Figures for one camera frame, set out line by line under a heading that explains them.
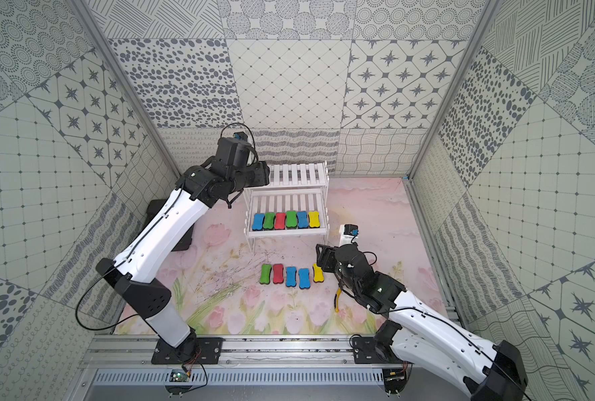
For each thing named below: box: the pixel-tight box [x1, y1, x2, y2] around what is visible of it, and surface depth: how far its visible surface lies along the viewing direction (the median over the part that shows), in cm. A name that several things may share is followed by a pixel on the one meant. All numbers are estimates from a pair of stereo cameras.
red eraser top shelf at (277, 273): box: [272, 263, 285, 285], surface depth 92 cm
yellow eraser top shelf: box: [312, 263, 326, 283], surface depth 90 cm
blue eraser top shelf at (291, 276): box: [285, 266, 298, 287], surface depth 92 cm
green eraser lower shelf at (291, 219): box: [285, 210, 298, 228], surface depth 90 cm
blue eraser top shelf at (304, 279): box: [298, 268, 311, 290], surface depth 91 cm
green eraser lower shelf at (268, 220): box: [262, 212, 276, 231], surface depth 90 cm
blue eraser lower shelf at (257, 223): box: [252, 213, 265, 231], surface depth 89 cm
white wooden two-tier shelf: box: [243, 160, 331, 254], surface depth 95 cm
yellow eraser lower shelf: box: [308, 210, 321, 229], surface depth 90 cm
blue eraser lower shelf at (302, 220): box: [296, 210, 309, 229], surface depth 90 cm
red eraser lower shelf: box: [274, 212, 286, 230], surface depth 90 cm
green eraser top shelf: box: [259, 263, 273, 285], surface depth 92 cm
